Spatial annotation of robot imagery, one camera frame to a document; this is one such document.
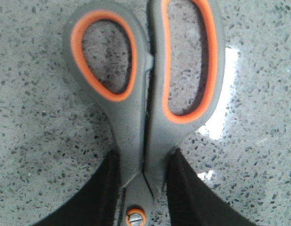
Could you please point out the grey orange handled scissors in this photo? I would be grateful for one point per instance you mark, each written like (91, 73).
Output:
(145, 130)

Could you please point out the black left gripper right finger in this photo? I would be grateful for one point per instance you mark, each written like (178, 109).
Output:
(192, 203)

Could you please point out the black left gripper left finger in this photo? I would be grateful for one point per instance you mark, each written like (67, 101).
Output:
(95, 203)

